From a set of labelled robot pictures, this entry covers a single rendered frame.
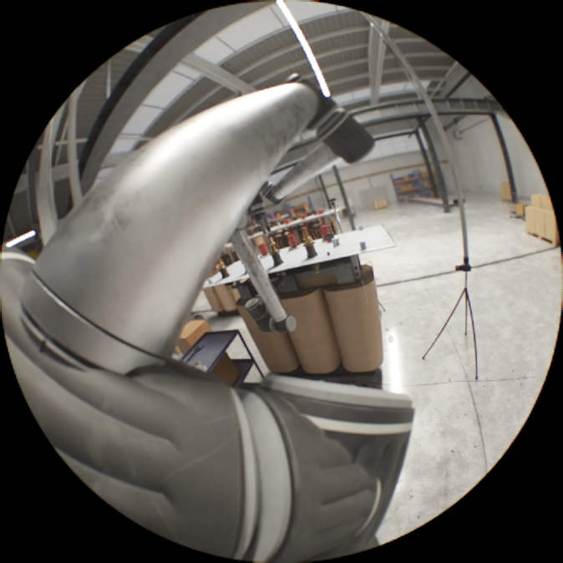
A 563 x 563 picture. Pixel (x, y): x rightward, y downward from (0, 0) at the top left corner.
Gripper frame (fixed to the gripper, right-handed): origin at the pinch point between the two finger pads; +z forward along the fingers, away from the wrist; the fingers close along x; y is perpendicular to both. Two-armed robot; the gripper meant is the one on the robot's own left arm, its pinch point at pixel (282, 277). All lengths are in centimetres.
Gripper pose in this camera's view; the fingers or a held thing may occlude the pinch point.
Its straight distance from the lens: 152.2
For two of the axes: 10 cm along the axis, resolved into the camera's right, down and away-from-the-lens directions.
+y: -4.5, -7.8, -4.3
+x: -7.0, 0.2, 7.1
